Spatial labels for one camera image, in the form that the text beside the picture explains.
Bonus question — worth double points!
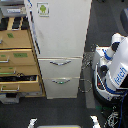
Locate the green android sticker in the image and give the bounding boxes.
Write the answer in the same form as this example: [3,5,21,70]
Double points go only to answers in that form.
[37,2,49,17]

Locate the coiled cables on floor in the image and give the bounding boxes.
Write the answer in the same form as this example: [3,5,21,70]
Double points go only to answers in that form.
[78,43,98,94]

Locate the white lower freezer drawer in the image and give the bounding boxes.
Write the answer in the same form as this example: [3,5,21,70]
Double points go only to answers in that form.
[43,78,79,99]

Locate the wooden drawer cabinet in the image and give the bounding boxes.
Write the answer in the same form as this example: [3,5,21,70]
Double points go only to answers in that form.
[0,17,45,96]

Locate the white freezer drawer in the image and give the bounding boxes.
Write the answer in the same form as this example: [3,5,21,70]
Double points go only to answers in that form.
[39,58,82,79]
[43,78,79,99]

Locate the grey box on cabinet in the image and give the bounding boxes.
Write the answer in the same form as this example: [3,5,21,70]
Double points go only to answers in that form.
[0,6,26,17]

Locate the white blue Fetch robot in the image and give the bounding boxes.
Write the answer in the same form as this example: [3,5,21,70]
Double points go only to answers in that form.
[92,33,128,105]

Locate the white upper freezer drawer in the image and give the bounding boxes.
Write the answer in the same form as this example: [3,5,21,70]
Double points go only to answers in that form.
[39,58,82,79]

